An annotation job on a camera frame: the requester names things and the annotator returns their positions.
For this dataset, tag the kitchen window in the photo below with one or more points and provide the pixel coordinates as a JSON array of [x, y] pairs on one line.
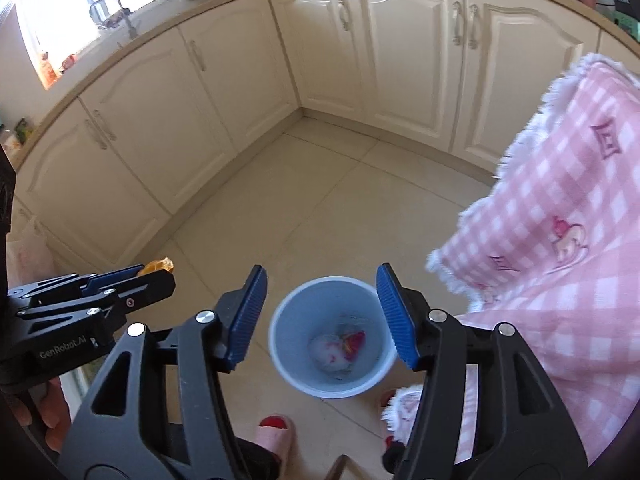
[[90, 5]]

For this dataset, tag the chrome sink faucet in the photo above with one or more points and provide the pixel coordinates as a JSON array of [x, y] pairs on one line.
[[112, 12]]

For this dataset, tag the pink checkered tablecloth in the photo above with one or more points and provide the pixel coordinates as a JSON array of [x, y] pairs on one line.
[[565, 220]]

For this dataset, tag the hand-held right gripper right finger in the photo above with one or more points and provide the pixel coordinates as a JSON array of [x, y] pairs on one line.
[[395, 315]]

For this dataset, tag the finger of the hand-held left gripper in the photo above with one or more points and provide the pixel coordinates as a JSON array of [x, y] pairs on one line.
[[140, 292], [112, 280]]

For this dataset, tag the person's left hand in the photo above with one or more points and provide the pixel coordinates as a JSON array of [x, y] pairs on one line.
[[45, 407]]

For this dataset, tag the cream kitchen cabinets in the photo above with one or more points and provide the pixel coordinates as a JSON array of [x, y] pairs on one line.
[[400, 60]]

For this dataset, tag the red crumpled wrapper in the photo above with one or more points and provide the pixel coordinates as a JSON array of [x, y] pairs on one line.
[[354, 341]]

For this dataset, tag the light blue plastic bin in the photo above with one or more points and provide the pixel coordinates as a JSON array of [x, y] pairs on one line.
[[295, 320]]

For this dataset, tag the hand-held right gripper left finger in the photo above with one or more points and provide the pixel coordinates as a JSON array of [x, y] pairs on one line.
[[247, 315]]

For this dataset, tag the white crumpled tissue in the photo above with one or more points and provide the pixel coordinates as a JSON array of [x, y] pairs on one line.
[[327, 352]]

